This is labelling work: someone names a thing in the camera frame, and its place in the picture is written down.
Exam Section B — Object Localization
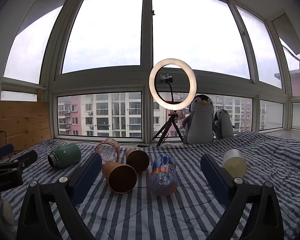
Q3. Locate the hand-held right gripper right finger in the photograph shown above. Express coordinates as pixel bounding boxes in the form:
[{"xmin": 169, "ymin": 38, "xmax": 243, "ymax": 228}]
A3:
[{"xmin": 200, "ymin": 154, "xmax": 284, "ymax": 240}]

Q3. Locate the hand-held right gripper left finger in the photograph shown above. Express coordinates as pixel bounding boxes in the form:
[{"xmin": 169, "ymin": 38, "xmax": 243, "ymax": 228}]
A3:
[{"xmin": 17, "ymin": 152, "xmax": 103, "ymax": 240}]

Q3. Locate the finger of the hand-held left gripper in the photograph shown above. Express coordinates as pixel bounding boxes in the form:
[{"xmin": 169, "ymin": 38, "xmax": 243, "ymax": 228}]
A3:
[
  {"xmin": 0, "ymin": 150, "xmax": 38, "ymax": 178},
  {"xmin": 0, "ymin": 144, "xmax": 14, "ymax": 165}
]

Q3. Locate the white translucent cup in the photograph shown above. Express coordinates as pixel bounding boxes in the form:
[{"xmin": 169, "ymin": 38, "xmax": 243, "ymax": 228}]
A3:
[{"xmin": 222, "ymin": 149, "xmax": 247, "ymax": 178}]

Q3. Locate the brown cup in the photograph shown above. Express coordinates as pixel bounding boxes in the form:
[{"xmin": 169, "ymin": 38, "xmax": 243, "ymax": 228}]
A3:
[
  {"xmin": 125, "ymin": 149, "xmax": 150, "ymax": 173},
  {"xmin": 102, "ymin": 161, "xmax": 138, "ymax": 194}
]

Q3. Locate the white cloth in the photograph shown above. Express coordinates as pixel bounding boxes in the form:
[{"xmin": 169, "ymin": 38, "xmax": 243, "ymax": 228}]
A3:
[{"xmin": 0, "ymin": 195, "xmax": 18, "ymax": 240}]

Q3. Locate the clear plastic bottle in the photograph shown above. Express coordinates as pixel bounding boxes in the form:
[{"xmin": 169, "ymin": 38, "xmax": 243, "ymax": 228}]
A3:
[{"xmin": 95, "ymin": 138, "xmax": 121, "ymax": 163}]

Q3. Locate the green insulated bottle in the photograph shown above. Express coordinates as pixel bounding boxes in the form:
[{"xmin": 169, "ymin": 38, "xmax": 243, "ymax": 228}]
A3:
[{"xmin": 48, "ymin": 142, "xmax": 82, "ymax": 168}]

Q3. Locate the wooden board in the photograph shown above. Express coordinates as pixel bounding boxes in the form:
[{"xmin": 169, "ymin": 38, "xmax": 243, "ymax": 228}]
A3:
[{"xmin": 0, "ymin": 100, "xmax": 52, "ymax": 151}]

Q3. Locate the small grey penguin plush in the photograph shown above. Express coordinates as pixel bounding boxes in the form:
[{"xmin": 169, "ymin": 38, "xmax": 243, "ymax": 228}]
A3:
[{"xmin": 213, "ymin": 109, "xmax": 235, "ymax": 140}]

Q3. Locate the blue orange soda bottle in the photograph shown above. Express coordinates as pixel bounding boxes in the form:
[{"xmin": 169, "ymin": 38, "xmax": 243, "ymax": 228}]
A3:
[{"xmin": 149, "ymin": 154, "xmax": 178, "ymax": 197}]

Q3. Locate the large grey penguin plush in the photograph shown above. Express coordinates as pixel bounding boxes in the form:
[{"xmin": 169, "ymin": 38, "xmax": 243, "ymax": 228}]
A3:
[{"xmin": 182, "ymin": 94, "xmax": 215, "ymax": 145}]

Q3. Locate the blue white striped blanket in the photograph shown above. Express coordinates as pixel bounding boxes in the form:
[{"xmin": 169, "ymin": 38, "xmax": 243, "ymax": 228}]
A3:
[{"xmin": 0, "ymin": 131, "xmax": 300, "ymax": 240}]

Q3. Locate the black tripod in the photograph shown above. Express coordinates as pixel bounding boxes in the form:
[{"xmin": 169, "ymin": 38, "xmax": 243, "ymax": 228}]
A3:
[{"xmin": 152, "ymin": 109, "xmax": 184, "ymax": 147}]

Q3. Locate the black gooseneck phone holder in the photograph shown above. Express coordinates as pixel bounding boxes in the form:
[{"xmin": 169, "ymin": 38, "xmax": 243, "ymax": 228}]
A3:
[{"xmin": 159, "ymin": 73, "xmax": 177, "ymax": 105}]

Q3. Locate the ring light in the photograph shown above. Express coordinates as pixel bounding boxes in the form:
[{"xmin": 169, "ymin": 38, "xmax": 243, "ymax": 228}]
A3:
[{"xmin": 149, "ymin": 58, "xmax": 197, "ymax": 110}]

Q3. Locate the white window frame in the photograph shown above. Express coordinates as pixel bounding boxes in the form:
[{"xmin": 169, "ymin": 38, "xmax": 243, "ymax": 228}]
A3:
[{"xmin": 0, "ymin": 0, "xmax": 300, "ymax": 145}]

